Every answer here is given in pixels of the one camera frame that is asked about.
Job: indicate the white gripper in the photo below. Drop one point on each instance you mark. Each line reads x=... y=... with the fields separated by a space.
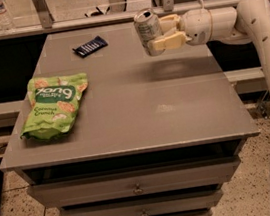
x=197 y=25

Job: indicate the silver 7up soda can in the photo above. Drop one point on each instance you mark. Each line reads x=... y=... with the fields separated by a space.
x=147 y=24

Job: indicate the dark blue snack bar wrapper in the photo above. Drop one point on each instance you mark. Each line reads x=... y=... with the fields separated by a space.
x=90 y=47

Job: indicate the green coconut crunch snack bag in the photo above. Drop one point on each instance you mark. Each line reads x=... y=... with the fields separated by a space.
x=54 y=105

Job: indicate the clear plastic water bottle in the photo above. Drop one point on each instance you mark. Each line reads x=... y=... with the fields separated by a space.
x=6 y=21

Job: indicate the top grey drawer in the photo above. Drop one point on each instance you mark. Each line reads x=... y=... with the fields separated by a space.
x=114 y=186

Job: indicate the middle grey drawer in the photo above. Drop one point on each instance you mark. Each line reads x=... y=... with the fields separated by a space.
x=187 y=201

